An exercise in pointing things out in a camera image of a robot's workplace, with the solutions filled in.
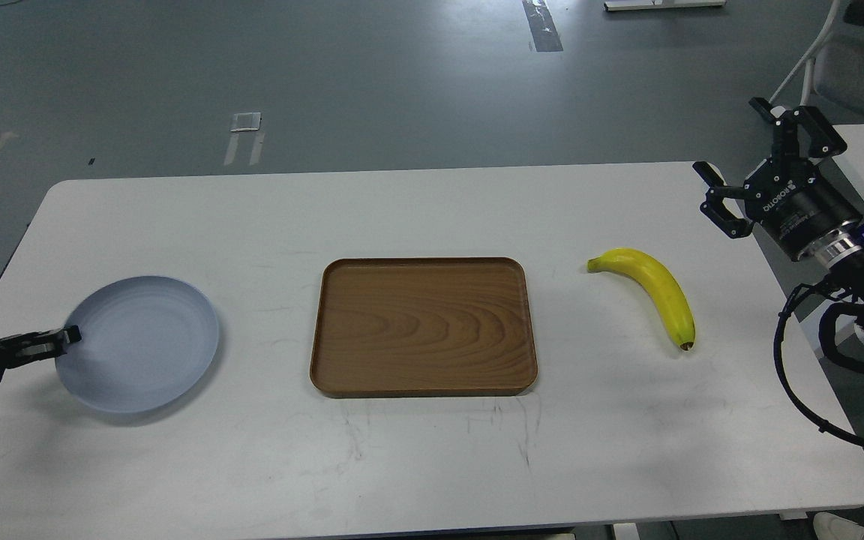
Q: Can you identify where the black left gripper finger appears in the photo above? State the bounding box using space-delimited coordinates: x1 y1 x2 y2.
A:
0 325 82 369

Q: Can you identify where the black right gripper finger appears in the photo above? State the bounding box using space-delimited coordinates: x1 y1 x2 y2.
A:
748 97 848 161
692 160 754 239

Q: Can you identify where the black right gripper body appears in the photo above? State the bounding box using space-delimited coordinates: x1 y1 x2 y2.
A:
743 157 861 261

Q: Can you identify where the yellow banana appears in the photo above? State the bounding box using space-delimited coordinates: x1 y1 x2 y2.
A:
586 248 697 351

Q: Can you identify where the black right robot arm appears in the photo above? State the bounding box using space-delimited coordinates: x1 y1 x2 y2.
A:
693 97 864 374

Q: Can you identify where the white shoe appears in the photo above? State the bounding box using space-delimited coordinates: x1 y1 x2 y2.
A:
812 512 864 539

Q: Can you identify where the light blue plate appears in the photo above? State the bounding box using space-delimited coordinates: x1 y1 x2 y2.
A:
55 274 221 415

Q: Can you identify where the brown wooden tray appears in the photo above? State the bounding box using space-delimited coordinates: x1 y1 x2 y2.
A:
309 257 539 398

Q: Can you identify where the black cable loop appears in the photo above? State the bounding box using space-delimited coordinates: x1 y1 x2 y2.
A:
772 282 864 460

